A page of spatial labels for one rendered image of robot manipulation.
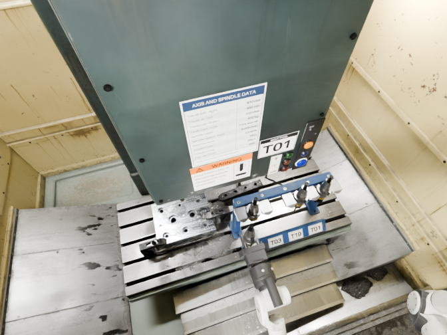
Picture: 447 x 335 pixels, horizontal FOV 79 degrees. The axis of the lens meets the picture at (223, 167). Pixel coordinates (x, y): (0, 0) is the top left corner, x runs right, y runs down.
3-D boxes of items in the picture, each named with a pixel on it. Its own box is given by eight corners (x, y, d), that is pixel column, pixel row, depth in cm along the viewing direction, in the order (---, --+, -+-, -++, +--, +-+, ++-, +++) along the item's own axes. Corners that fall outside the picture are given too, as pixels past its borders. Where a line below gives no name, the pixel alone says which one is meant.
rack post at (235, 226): (243, 236, 142) (247, 213, 117) (234, 239, 141) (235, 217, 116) (237, 219, 147) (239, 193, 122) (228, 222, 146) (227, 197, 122)
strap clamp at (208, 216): (231, 219, 147) (231, 208, 135) (207, 226, 145) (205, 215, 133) (229, 214, 149) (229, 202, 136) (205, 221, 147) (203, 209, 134)
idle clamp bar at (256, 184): (262, 190, 156) (263, 185, 151) (220, 206, 151) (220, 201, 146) (258, 184, 159) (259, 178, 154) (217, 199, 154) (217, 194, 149)
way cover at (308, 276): (346, 301, 149) (358, 296, 136) (187, 360, 136) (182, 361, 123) (320, 248, 165) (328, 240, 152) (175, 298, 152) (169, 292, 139)
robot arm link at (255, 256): (268, 238, 107) (281, 269, 101) (265, 246, 115) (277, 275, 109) (237, 248, 105) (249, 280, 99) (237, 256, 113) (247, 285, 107)
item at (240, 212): (250, 220, 114) (250, 219, 113) (238, 224, 113) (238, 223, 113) (244, 206, 118) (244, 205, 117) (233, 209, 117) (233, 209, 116)
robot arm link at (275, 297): (275, 275, 109) (287, 305, 103) (250, 283, 106) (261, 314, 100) (283, 267, 100) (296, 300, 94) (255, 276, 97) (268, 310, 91)
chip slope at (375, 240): (390, 263, 160) (415, 250, 138) (280, 302, 150) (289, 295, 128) (317, 149, 207) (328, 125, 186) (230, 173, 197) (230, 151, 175)
